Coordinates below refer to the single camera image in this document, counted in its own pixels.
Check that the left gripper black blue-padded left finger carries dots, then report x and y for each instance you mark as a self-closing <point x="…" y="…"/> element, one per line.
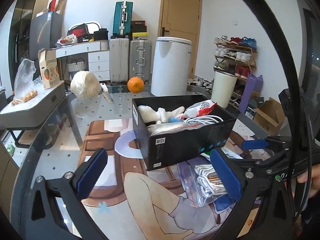
<point x="44" y="218"/>

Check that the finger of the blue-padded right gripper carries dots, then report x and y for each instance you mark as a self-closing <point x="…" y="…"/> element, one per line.
<point x="254" y="144"/>

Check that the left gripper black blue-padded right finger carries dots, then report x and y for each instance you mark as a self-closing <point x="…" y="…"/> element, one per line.
<point x="244" y="183"/>

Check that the brown cardboard box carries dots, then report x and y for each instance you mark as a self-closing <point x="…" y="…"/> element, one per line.
<point x="270" y="116"/>

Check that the purple paper bag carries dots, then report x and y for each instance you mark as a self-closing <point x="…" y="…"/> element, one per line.
<point x="253" y="84"/>

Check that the red white snack packet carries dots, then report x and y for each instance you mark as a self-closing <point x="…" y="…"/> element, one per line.
<point x="199" y="109"/>

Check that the white cylindrical cup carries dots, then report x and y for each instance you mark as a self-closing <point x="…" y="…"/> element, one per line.
<point x="223" y="85"/>

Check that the black cardboard box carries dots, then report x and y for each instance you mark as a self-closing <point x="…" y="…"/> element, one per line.
<point x="159" y="151"/>

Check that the wooden shoe rack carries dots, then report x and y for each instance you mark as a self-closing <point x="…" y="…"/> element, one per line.
<point x="235" y="55"/>

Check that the white tall trash bin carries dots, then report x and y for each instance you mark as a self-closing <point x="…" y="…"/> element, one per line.
<point x="171" y="66"/>

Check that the grey side table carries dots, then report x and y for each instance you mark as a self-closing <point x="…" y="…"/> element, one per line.
<point x="32" y="114"/>

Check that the orange fruit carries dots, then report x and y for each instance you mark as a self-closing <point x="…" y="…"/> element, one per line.
<point x="135" y="85"/>

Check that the clear plastic snack bag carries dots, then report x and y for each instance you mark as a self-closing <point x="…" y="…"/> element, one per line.
<point x="25" y="87"/>

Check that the cream yarn ball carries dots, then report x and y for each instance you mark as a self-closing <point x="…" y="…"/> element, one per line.
<point x="85" y="85"/>

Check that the silver suitcase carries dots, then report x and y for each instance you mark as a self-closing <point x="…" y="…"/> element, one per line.
<point x="140" y="59"/>

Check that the brown wooden door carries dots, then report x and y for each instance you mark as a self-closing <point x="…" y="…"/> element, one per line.
<point x="182" y="19"/>

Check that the orange fruit cardboard box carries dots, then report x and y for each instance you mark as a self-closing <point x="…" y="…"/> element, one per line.
<point x="48" y="68"/>

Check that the white suitcase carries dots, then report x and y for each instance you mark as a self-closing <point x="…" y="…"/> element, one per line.
<point x="119" y="60"/>

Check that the white drawer desk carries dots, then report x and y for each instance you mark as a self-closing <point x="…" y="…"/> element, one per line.
<point x="96" y="56"/>

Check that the teal suitcase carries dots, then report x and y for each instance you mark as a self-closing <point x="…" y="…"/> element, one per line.
<point x="122" y="19"/>

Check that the grey refrigerator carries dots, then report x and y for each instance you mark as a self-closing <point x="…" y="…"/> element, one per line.
<point x="45" y="31"/>

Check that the white handled knife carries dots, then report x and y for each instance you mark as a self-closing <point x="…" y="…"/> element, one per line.
<point x="105" y="93"/>

